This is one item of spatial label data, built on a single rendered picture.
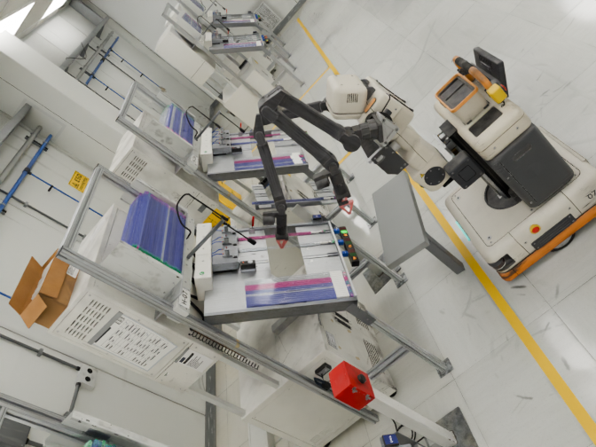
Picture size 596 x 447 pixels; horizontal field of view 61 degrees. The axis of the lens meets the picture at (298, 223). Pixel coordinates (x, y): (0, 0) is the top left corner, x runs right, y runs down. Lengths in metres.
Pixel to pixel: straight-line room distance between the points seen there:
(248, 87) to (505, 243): 4.99
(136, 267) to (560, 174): 1.96
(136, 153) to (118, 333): 1.47
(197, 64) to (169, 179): 3.55
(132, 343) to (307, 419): 1.08
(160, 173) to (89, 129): 2.13
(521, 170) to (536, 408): 1.05
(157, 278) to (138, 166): 1.37
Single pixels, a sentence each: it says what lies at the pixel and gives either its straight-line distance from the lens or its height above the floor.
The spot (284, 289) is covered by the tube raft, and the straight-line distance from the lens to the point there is 2.45.
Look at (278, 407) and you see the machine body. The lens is 2.87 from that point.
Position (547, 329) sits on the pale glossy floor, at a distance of 2.69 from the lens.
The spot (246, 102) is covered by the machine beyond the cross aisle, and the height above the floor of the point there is 0.41.
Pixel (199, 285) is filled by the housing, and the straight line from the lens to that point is 2.49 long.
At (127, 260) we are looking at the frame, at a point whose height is 1.63.
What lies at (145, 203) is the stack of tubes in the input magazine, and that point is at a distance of 2.65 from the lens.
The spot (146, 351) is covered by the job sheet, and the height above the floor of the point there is 1.31.
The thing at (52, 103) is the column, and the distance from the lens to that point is 5.61.
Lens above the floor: 2.18
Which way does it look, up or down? 27 degrees down
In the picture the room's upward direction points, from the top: 54 degrees counter-clockwise
